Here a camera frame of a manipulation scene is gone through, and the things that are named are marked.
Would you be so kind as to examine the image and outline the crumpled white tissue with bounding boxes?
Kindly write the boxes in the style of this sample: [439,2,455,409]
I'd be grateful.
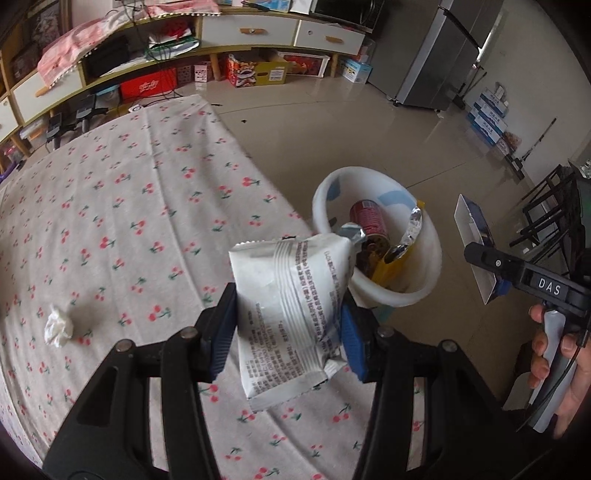
[44,305,75,347]

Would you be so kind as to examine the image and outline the white plastic bin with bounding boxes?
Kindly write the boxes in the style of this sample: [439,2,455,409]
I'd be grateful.
[311,166,441,319]

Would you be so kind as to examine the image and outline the green and white bags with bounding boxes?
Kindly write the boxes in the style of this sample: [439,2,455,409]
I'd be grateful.
[145,28,201,61]

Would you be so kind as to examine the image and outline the black dumbbell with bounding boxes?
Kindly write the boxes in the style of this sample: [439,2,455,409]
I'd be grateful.
[74,95,109,132]
[45,113,77,148]

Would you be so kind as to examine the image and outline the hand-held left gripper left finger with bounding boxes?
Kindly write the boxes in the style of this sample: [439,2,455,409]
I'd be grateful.
[41,281,238,480]

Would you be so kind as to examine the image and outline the yellow snack packet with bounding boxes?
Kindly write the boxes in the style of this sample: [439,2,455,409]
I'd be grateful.
[369,200,426,289]

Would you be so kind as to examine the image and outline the black box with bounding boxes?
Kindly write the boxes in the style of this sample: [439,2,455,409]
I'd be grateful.
[85,37,132,77]

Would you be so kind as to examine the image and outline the red drink can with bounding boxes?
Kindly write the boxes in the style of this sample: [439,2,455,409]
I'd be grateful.
[348,199,393,278]

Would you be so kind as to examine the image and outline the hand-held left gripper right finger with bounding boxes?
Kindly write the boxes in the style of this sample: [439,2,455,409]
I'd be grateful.
[339,293,529,480]

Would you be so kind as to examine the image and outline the stack of blue white cartons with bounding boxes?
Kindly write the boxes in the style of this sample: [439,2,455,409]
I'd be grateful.
[466,85,511,148]

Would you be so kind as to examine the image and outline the grey refrigerator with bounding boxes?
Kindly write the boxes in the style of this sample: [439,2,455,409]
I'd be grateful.
[367,0,506,112]

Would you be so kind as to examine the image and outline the pink cloth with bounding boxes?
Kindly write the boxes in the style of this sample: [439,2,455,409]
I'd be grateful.
[37,0,220,86]

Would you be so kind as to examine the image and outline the red cardboard box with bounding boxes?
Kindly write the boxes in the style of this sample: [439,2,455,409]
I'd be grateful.
[120,69,178,100]

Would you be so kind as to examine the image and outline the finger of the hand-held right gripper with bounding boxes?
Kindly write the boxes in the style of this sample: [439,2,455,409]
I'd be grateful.
[464,242,527,297]

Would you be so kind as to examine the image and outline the cherry print tablecloth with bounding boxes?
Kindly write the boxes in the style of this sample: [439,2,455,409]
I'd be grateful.
[0,95,426,480]

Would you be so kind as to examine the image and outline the person's right hand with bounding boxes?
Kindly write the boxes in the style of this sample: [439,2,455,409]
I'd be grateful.
[526,305,591,439]

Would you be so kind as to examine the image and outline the black chair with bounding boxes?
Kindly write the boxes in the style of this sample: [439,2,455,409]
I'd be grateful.
[510,164,578,252]

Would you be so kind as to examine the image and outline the small blue box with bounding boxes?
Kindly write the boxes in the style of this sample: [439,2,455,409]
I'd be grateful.
[339,58,372,84]

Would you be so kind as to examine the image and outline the white snack packet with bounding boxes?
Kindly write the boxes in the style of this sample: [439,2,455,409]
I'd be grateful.
[229,233,358,413]

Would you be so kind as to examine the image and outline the printed snack carton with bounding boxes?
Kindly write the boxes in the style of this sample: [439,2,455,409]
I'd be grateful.
[225,53,289,88]

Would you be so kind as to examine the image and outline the red gift box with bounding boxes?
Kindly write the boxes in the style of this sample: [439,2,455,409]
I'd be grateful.
[277,53,331,79]

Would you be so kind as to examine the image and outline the blue and white carton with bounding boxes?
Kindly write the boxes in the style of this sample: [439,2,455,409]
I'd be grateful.
[454,194,499,305]

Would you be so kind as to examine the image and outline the white patterned box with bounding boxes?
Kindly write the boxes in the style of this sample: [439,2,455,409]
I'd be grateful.
[178,64,214,85]

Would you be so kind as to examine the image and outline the white and wood cabinet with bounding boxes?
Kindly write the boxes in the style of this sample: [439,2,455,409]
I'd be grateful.
[0,0,375,158]

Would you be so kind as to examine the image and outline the long handled mop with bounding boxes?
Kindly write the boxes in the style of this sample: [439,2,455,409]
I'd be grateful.
[505,117,557,181]

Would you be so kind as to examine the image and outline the black microwave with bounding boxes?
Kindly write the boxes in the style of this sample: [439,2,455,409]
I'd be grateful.
[309,0,386,26]

